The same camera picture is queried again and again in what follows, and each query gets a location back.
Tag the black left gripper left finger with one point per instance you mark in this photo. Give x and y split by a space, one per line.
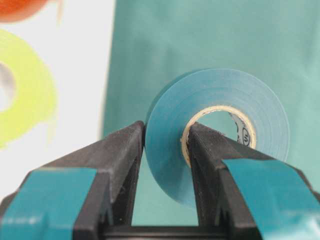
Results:
77 196

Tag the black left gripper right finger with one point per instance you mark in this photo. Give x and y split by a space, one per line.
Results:
248 193

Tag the red tape roll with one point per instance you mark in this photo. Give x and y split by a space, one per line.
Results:
18 10

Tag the white plastic case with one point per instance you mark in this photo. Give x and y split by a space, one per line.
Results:
73 38

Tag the yellow tape roll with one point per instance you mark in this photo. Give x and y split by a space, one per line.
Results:
35 98

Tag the green table cloth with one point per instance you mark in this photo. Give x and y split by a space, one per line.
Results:
277 41

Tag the teal tape roll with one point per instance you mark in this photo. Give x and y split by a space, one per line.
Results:
233 102

